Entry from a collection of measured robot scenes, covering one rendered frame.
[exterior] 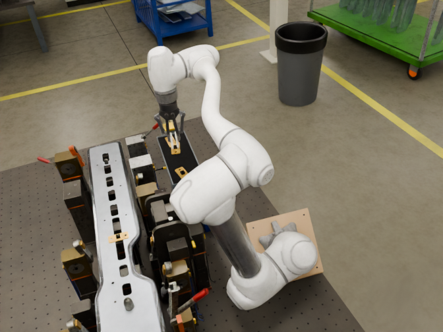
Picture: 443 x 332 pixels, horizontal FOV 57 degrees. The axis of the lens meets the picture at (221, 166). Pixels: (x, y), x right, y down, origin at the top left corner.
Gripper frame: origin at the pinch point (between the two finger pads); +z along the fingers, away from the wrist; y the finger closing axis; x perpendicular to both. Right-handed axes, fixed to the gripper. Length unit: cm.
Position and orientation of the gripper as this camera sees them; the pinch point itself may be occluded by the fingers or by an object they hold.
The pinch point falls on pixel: (174, 140)
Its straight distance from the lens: 179.1
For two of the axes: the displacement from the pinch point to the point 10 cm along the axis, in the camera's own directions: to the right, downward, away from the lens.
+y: -9.9, 1.3, -0.5
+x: 1.2, 6.3, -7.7
